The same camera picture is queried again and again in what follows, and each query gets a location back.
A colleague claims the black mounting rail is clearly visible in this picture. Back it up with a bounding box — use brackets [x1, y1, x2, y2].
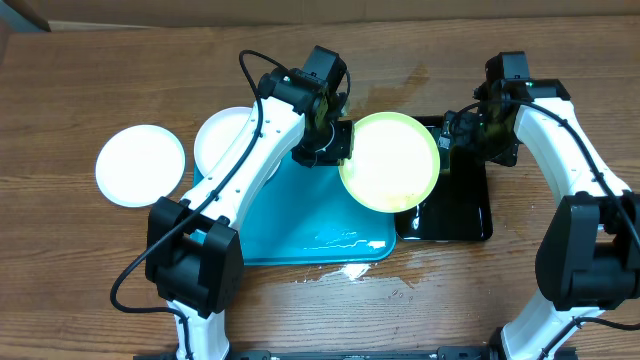
[132, 345, 579, 360]

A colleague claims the green and yellow sponge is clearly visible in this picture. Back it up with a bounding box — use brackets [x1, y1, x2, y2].
[437, 127, 451, 173]

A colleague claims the yellow plate with sauce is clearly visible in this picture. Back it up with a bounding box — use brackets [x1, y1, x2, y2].
[339, 112, 440, 213]

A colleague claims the black tray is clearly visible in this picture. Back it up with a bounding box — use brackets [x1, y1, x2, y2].
[394, 116, 493, 242]

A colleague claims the teal plastic tray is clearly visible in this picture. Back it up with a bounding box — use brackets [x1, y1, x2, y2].
[188, 154, 397, 267]

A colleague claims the white plate with sauce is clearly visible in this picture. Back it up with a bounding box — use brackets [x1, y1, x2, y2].
[95, 125, 186, 208]

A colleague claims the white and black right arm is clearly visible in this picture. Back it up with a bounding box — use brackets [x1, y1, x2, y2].
[443, 95, 639, 359]

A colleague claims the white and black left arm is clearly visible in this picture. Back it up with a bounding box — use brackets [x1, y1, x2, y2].
[145, 93, 352, 359]

